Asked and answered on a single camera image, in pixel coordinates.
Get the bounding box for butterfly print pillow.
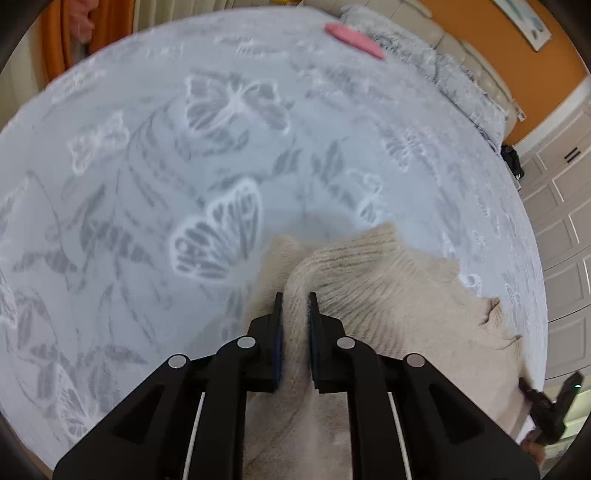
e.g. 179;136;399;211
434;51;507;153
339;4;437;77

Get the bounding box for pink hanging garment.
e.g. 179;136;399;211
68;0;99;44

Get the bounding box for beige knit sweater black hearts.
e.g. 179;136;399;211
242;224;527;479

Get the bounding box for pink folded cloth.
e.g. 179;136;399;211
324;23;386;60

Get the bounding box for right butterfly print pillow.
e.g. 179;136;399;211
434;51;507;153

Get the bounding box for black bag on nightstand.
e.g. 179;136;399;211
501;144;525;181

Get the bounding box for person's right hand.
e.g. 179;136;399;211
520;429;546;469

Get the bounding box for orange curtain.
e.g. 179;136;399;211
40;0;135;81

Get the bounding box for beige padded leather headboard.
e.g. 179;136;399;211
304;0;518;136

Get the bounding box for framed feather wall painting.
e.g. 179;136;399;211
493;0;552;52

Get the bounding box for left butterfly print pillow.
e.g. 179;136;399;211
339;4;437;77

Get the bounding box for blue butterfly print bedspread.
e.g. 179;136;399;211
1;7;548;466

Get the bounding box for white panelled wardrobe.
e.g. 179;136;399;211
518;80;590;398

